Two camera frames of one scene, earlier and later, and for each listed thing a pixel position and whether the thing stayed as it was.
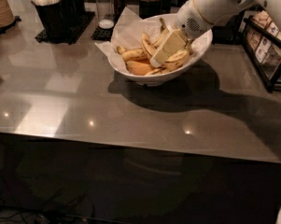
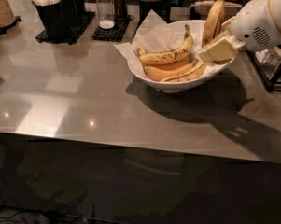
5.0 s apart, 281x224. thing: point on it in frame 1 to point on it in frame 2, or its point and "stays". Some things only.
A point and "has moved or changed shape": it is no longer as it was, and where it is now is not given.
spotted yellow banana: x=175 y=61 has moved or changed shape
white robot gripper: x=189 y=20 to x=254 y=24
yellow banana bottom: x=141 y=68 to x=161 y=75
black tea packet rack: x=269 y=48 stays
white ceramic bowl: x=197 y=52 to x=182 y=85
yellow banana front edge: x=155 y=72 to x=194 y=73
